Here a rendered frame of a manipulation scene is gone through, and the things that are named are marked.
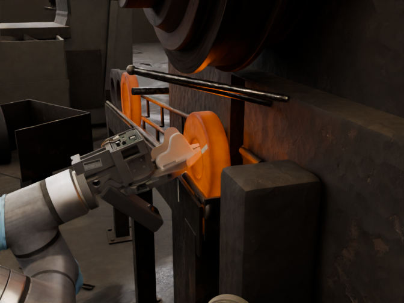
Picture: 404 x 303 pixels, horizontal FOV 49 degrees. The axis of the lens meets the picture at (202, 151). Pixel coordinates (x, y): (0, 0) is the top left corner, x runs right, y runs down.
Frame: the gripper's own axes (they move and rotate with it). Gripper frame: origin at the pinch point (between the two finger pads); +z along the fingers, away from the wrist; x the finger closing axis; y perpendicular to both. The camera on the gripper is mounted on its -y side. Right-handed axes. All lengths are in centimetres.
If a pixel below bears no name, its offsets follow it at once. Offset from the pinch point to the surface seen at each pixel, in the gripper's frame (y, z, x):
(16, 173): -3, -36, 38
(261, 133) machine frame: 3.1, 7.4, -9.7
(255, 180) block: 5.7, -0.5, -25.6
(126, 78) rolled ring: 2, -1, 68
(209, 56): 17.4, 2.2, -13.1
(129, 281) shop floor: -70, -27, 75
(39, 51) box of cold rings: 3, -31, 237
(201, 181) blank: -3.5, -2.3, -3.0
